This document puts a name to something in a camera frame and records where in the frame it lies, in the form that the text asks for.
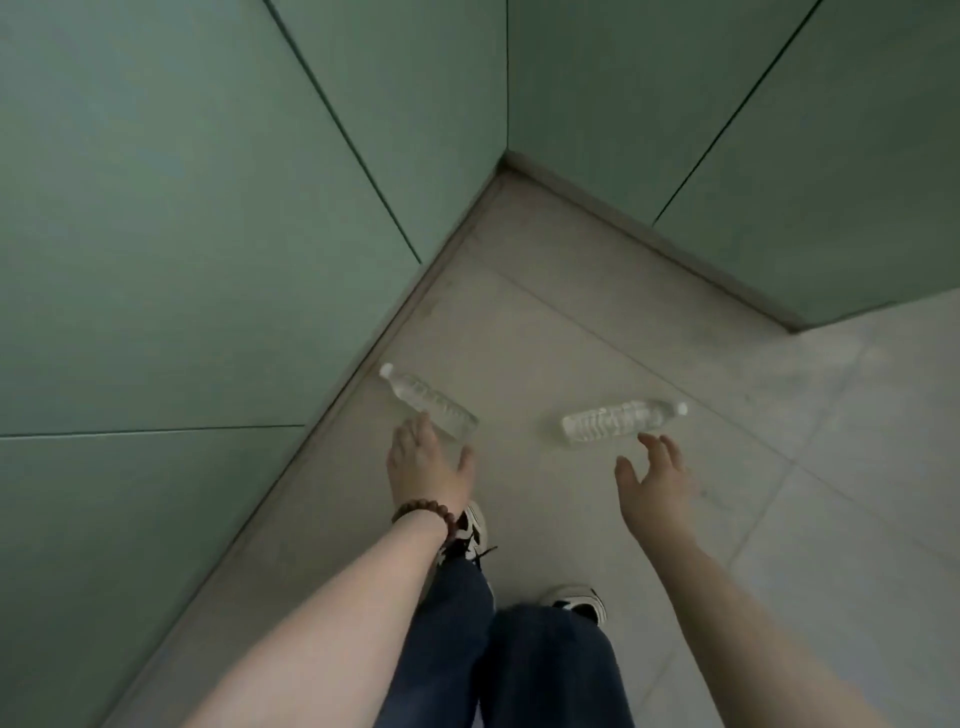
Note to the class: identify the person's right hand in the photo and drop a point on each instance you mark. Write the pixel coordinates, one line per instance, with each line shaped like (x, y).
(660, 502)

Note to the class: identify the person's left hand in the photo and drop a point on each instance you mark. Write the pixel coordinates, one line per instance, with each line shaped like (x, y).
(427, 472)

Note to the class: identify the clear bottle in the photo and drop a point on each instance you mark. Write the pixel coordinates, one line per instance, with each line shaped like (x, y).
(607, 424)
(409, 390)

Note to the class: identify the person's left forearm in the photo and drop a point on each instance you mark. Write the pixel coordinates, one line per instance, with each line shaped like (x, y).
(322, 637)

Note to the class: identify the person's right forearm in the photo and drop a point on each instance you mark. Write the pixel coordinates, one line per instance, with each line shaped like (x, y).
(750, 637)

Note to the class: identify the person's left sneaker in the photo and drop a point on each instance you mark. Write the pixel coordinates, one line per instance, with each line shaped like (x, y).
(472, 532)

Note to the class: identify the person's sneaker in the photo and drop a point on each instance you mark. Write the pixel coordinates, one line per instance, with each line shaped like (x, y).
(472, 532)
(581, 600)

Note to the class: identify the person's right sneaker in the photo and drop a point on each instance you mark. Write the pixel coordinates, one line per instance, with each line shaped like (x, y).
(581, 600)

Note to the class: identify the person's blue jeans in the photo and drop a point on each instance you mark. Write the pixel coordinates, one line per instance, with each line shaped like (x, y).
(525, 667)

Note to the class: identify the right cupboard door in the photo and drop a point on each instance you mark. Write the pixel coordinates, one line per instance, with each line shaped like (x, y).
(187, 262)

